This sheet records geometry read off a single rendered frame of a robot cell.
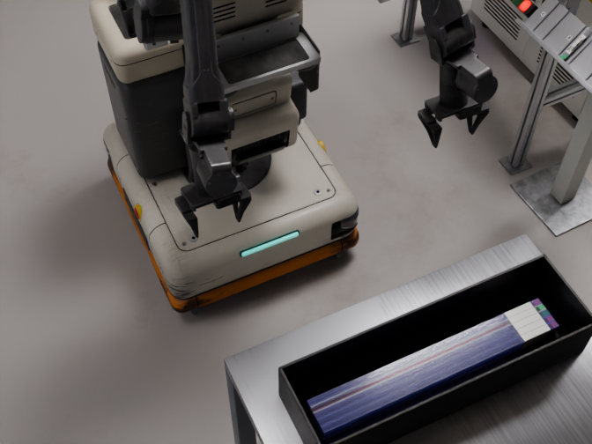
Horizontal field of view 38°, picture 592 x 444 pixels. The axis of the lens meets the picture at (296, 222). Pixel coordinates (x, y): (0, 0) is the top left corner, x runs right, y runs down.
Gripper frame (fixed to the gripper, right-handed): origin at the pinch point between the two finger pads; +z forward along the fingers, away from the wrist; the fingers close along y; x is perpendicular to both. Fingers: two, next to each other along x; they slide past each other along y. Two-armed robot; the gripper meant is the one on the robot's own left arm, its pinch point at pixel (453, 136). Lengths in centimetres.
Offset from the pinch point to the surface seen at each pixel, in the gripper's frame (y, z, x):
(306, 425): -54, 11, -43
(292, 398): -54, 11, -38
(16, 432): -116, 84, 39
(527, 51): 94, 67, 103
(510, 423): -18, 25, -51
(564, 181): 71, 79, 47
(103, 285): -80, 78, 76
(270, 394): -56, 19, -29
